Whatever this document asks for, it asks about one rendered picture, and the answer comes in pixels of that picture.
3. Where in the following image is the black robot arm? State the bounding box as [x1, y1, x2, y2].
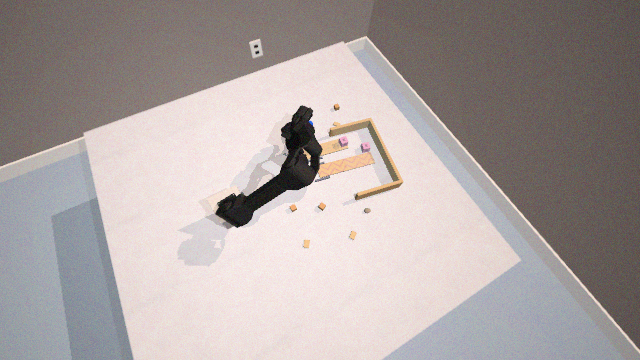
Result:
[215, 105, 323, 228]

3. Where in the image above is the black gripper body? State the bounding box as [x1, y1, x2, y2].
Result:
[281, 126, 309, 164]

